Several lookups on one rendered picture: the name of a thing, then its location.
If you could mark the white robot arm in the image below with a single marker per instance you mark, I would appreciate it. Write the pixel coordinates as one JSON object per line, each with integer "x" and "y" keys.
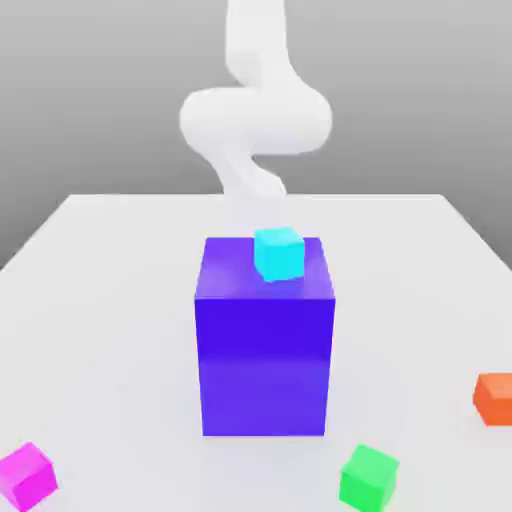
{"x": 256, "y": 116}

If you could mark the small orange cube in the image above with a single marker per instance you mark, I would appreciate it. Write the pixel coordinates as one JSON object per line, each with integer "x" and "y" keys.
{"x": 496, "y": 400}

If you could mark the small green cube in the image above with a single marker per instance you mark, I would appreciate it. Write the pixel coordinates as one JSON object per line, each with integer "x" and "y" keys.
{"x": 368, "y": 478}

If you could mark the small magenta cube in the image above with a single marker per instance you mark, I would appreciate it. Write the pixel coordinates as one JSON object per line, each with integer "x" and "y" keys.
{"x": 26, "y": 478}

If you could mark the small cyan cube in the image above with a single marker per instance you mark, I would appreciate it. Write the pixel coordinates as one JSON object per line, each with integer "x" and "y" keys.
{"x": 280, "y": 256}

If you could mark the large purple box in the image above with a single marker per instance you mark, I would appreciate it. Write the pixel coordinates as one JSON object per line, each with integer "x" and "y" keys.
{"x": 264, "y": 360}

